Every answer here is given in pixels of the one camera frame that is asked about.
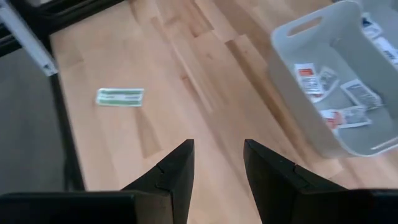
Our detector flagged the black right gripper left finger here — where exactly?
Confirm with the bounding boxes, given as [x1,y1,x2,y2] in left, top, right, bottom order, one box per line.
[120,139,195,224]

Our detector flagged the wide grey plastic bin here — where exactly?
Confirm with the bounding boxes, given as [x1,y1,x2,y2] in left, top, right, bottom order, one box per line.
[269,0,398,159]
[357,0,398,68]

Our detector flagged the silver mounting bracket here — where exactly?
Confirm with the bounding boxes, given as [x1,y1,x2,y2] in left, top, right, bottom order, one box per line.
[0,0,59,77]

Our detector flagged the green striped bandage packet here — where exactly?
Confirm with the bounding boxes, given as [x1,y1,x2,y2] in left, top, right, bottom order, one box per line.
[95,87,146,108]

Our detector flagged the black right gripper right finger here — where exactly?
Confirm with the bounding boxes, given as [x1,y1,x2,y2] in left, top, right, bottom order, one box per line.
[243,139,348,224]

